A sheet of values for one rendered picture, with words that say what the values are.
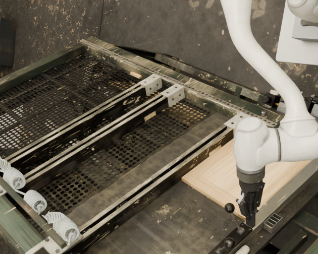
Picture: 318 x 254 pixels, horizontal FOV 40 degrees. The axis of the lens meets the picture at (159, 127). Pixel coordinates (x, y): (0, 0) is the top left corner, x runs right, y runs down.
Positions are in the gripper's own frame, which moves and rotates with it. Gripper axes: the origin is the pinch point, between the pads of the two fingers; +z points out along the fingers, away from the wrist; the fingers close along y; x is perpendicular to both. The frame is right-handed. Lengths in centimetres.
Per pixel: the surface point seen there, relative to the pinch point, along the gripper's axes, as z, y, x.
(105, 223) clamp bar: 9, -32, 45
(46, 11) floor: 59, 134, 396
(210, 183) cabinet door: 13.7, 13.7, 32.2
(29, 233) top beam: 6, -56, 60
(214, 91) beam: 11, 66, 75
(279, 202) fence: 11.6, 21.8, 2.8
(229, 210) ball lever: 0.8, -1.5, 8.3
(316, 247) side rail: 10.6, 11.8, -19.1
